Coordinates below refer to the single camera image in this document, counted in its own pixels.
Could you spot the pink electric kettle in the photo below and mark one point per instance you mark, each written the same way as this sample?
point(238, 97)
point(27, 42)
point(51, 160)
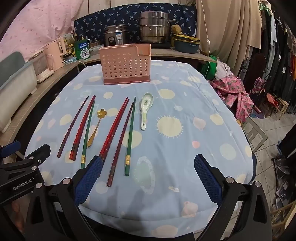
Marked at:
point(54, 58)

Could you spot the blue planet print tablecloth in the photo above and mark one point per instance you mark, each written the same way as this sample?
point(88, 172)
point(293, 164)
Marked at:
point(185, 150)

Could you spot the row of hanging clothes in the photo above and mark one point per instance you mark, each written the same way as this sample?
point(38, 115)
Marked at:
point(282, 69)

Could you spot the black induction cooktop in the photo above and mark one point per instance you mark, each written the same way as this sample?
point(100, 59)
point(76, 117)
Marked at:
point(161, 45)

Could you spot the stainless steel steamer pot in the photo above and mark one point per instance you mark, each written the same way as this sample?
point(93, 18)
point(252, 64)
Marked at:
point(155, 25)

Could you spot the red chopstick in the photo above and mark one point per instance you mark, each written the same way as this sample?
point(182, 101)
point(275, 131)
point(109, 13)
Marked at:
point(113, 127)
point(84, 127)
point(81, 127)

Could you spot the green chopstick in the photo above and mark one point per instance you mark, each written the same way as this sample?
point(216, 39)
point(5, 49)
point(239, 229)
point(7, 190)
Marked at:
point(88, 134)
point(130, 136)

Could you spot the beige curtain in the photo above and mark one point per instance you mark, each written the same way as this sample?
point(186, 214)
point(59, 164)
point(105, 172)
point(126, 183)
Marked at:
point(231, 27)

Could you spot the green packet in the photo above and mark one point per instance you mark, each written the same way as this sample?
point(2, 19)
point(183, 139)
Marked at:
point(82, 51)

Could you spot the pink printed cloth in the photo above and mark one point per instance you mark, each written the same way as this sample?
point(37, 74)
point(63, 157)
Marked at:
point(41, 20)

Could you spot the green and white cloth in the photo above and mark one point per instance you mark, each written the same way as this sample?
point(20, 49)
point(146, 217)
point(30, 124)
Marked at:
point(209, 69)

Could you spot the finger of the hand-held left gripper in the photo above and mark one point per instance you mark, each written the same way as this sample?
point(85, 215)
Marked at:
point(10, 148)
point(40, 154)

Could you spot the pink floral cloth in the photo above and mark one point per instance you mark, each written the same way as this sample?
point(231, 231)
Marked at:
point(231, 92)

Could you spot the small wooden stool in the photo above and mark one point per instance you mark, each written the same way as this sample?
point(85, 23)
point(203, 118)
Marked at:
point(283, 104)

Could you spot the black metal chair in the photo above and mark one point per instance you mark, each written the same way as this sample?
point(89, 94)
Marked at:
point(257, 67)

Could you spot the pink perforated utensil holder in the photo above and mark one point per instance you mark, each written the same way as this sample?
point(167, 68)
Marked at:
point(124, 64)

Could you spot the gold flower spoon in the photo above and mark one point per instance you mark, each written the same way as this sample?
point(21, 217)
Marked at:
point(101, 112)

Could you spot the dark maroon chopstick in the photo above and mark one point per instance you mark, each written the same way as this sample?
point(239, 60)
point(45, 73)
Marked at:
point(121, 143)
point(73, 126)

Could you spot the glass food container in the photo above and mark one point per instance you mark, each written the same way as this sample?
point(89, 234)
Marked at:
point(96, 49)

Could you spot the silver rice cooker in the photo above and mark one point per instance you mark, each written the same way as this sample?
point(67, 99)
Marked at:
point(115, 34)

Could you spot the white storage bin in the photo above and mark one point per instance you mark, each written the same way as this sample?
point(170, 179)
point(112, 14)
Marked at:
point(16, 88)

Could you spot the blue basin with yellow rim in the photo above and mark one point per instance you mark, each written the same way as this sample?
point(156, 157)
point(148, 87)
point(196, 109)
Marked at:
point(186, 47)
point(186, 37)

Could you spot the white ceramic soup spoon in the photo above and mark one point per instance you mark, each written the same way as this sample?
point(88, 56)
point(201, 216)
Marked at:
point(146, 99)

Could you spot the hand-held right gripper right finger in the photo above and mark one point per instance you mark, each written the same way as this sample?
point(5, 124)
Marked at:
point(208, 180)

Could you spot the dark blue floral cloth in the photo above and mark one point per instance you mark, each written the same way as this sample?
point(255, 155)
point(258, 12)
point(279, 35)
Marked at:
point(97, 20)

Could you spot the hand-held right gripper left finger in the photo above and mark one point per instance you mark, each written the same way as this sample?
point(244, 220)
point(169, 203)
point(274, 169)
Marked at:
point(89, 180)

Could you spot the brown lumpy object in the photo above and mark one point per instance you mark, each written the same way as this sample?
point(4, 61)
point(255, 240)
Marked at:
point(176, 29)

